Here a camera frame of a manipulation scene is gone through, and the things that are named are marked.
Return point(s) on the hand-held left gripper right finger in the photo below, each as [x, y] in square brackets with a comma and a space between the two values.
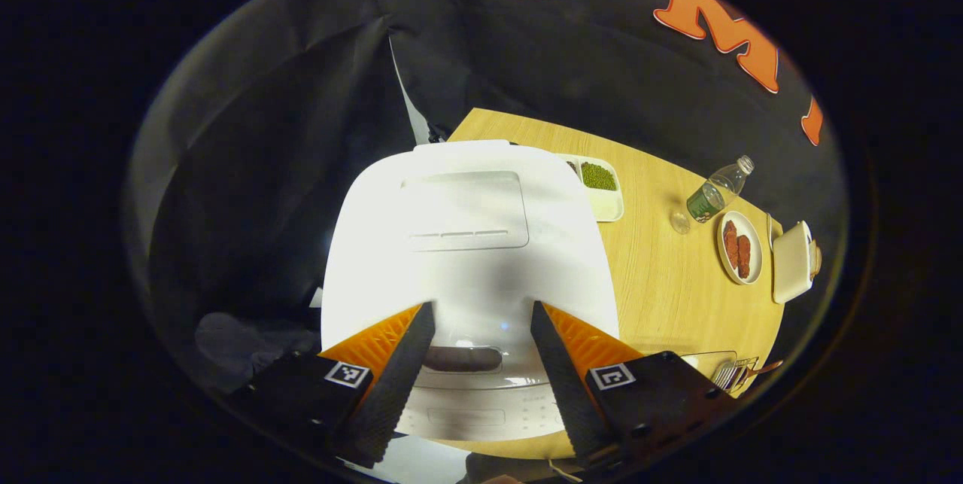
[564, 386]

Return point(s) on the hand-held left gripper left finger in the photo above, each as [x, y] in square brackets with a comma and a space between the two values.
[399, 386]

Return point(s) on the white rice cooker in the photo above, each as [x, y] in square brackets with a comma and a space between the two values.
[466, 266]

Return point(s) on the clear plastic container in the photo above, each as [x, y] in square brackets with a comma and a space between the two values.
[703, 360]

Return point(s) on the dark grey cloth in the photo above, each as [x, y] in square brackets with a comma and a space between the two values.
[248, 348]

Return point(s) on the white divided dish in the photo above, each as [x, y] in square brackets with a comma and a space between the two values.
[608, 205]

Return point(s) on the green beans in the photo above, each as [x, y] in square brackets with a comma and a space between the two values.
[599, 176]

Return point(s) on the red meat piece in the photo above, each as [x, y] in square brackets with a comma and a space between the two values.
[745, 257]
[730, 243]

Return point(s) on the white round plate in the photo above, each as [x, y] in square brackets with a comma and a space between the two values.
[754, 251]

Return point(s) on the clear plastic water bottle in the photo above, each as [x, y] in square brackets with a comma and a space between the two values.
[711, 198]

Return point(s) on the white toaster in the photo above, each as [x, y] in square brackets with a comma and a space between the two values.
[790, 266]

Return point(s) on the toasted bread slice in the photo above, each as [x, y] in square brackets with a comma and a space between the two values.
[815, 258]

